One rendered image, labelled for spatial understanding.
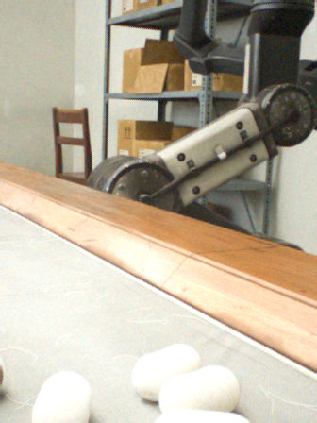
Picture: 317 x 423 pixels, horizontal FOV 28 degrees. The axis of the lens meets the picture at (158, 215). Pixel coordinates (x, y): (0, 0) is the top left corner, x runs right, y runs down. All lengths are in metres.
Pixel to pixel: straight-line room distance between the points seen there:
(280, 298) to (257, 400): 0.09
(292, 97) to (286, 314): 0.78
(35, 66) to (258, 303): 5.13
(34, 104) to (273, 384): 5.18
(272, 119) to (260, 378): 0.82
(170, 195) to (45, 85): 4.51
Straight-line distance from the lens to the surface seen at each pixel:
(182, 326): 0.38
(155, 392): 0.27
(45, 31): 5.51
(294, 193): 3.16
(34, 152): 5.45
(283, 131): 1.11
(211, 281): 0.42
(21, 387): 0.30
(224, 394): 0.26
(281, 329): 0.35
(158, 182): 1.00
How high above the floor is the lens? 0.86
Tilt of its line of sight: 9 degrees down
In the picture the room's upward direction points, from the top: 2 degrees clockwise
